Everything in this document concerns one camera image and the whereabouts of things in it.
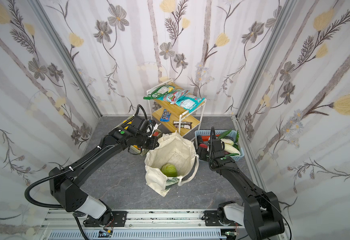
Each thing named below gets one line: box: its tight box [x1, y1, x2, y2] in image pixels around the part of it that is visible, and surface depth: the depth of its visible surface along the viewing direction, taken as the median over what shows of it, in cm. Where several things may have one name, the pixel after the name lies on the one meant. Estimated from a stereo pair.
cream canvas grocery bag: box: [144, 131, 200, 197], surface depth 83 cm
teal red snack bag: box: [162, 89, 190, 105], surface depth 80 cm
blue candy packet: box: [160, 109, 171, 123], surface depth 98 cm
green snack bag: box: [143, 85, 175, 100], surface depth 83 cm
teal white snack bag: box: [176, 95, 206, 113], surface depth 78 cm
